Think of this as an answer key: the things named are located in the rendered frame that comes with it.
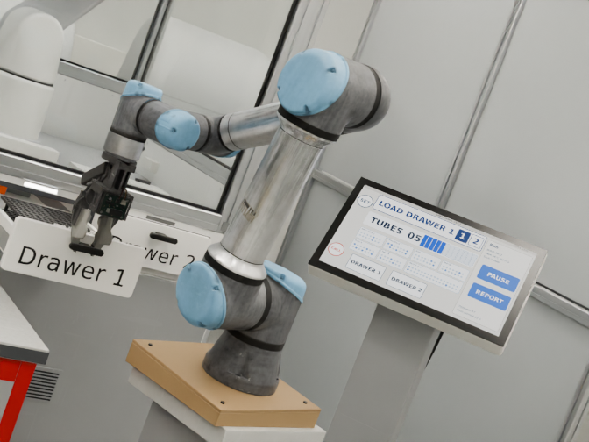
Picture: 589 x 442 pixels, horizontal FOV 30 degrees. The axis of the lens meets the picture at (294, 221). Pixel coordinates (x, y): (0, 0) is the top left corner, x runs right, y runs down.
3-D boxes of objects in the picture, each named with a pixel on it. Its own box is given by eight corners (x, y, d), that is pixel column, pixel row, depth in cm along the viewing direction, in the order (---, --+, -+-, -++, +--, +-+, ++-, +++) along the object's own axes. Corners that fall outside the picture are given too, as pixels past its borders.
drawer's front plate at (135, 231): (197, 280, 277) (212, 239, 276) (93, 254, 261) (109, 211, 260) (195, 277, 279) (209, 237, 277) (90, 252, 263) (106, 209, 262)
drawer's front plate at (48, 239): (131, 298, 233) (148, 250, 232) (0, 268, 218) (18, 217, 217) (128, 295, 235) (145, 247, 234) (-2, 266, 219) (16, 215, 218)
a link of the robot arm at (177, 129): (219, 121, 213) (183, 105, 220) (178, 110, 205) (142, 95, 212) (207, 160, 215) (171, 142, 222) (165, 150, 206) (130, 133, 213)
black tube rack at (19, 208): (94, 270, 238) (104, 242, 238) (17, 252, 229) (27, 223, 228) (64, 239, 257) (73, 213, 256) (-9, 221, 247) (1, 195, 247)
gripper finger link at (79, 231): (68, 253, 216) (89, 211, 216) (60, 244, 221) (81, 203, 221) (81, 259, 218) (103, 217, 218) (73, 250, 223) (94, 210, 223)
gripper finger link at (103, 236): (98, 262, 220) (107, 218, 218) (88, 253, 225) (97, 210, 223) (112, 264, 222) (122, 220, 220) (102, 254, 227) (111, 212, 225)
